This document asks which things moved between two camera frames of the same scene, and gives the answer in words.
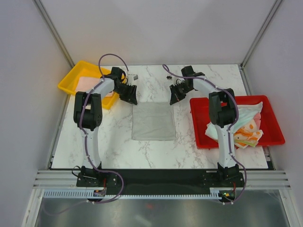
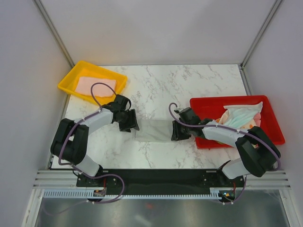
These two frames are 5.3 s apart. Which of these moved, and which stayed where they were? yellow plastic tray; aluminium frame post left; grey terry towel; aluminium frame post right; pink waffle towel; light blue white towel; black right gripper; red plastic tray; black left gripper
Moved: black right gripper; grey terry towel; black left gripper
Stayed: yellow plastic tray; pink waffle towel; aluminium frame post left; aluminium frame post right; light blue white towel; red plastic tray
